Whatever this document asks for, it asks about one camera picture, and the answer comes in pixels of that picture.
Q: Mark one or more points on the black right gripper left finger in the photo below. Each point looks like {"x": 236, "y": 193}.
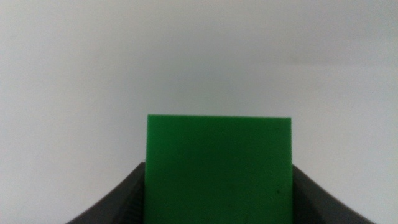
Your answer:
{"x": 124, "y": 208}

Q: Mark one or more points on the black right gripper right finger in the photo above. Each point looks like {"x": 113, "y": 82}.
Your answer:
{"x": 314, "y": 208}

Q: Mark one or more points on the green cube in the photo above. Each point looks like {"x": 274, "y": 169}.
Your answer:
{"x": 217, "y": 168}

